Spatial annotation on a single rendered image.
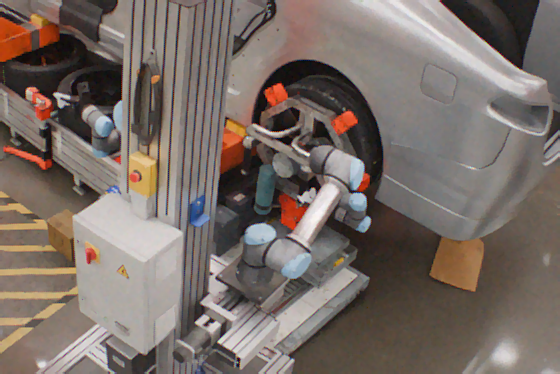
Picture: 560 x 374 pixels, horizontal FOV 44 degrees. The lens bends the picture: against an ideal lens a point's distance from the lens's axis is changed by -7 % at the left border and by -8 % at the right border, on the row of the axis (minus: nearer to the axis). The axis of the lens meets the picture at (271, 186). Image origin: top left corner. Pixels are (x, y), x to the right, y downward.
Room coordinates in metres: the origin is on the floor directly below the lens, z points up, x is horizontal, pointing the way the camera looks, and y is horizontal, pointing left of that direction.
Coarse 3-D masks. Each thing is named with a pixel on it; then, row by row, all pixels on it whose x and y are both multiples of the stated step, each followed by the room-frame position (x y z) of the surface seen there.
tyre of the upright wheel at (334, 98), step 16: (304, 80) 3.27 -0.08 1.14; (320, 80) 3.24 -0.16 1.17; (336, 80) 3.25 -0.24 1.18; (288, 96) 3.22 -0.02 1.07; (304, 96) 3.17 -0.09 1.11; (320, 96) 3.11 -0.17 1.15; (336, 96) 3.10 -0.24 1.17; (352, 96) 3.15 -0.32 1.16; (336, 112) 3.06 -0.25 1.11; (352, 112) 3.04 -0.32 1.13; (368, 112) 3.11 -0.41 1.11; (352, 128) 3.00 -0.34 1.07; (368, 128) 3.03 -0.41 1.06; (352, 144) 2.99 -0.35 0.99; (368, 144) 2.98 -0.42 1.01; (368, 160) 2.95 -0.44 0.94; (352, 192) 2.96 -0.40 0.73
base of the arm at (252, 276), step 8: (240, 264) 2.16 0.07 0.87; (248, 264) 2.13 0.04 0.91; (240, 272) 2.13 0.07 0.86; (248, 272) 2.12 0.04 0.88; (256, 272) 2.12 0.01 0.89; (264, 272) 2.13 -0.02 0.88; (272, 272) 2.17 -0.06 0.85; (240, 280) 2.12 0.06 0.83; (248, 280) 2.11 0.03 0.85; (256, 280) 2.12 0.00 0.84; (264, 280) 2.12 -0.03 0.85
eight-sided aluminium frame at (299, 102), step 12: (300, 96) 3.14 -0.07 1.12; (276, 108) 3.15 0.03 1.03; (288, 108) 3.11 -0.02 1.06; (300, 108) 3.07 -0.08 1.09; (312, 108) 3.04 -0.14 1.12; (324, 108) 3.06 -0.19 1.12; (264, 120) 3.18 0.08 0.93; (324, 120) 2.99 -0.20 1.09; (264, 144) 3.18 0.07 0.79; (336, 144) 2.94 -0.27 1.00; (348, 144) 2.96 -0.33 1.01; (264, 156) 3.17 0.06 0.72; (276, 180) 3.11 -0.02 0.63; (288, 180) 3.14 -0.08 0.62; (288, 192) 3.07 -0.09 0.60
